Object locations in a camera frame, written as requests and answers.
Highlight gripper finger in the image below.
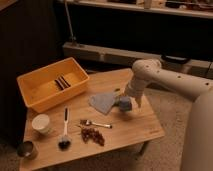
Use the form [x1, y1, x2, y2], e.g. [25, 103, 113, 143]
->
[135, 96, 142, 108]

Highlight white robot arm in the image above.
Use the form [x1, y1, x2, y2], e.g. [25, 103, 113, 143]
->
[125, 59, 213, 171]

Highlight green plastic cup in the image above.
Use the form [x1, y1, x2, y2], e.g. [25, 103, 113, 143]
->
[119, 103, 132, 112]

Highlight blue grey cloth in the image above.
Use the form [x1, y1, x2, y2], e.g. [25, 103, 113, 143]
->
[89, 92, 116, 115]

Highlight black object on ledge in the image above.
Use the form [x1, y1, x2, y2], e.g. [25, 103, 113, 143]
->
[161, 55, 191, 64]

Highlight bunch of dark grapes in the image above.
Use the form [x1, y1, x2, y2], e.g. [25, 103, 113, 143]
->
[81, 128, 105, 146]

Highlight dark striped item in bin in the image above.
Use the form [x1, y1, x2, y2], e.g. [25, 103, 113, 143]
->
[55, 76, 70, 90]

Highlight black white dish brush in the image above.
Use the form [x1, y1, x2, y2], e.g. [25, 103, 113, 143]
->
[58, 109, 71, 150]

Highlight yellow plastic bin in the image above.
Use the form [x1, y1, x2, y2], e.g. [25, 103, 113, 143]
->
[17, 57, 89, 113]

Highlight metal tin can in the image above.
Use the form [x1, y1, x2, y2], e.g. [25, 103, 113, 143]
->
[17, 141, 38, 159]

